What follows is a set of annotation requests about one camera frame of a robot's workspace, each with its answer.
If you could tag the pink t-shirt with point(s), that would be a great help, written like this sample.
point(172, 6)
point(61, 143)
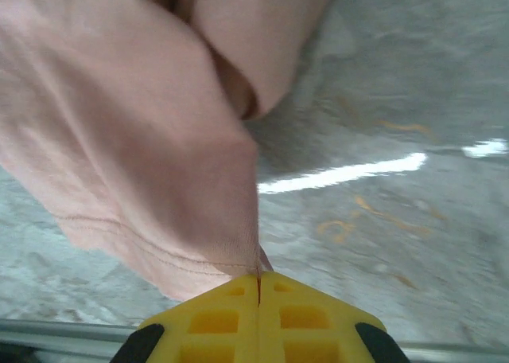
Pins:
point(119, 120)

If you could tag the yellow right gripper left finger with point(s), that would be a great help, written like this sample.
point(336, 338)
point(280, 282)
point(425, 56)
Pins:
point(214, 327)

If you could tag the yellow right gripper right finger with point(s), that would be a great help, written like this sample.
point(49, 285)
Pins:
point(310, 327)

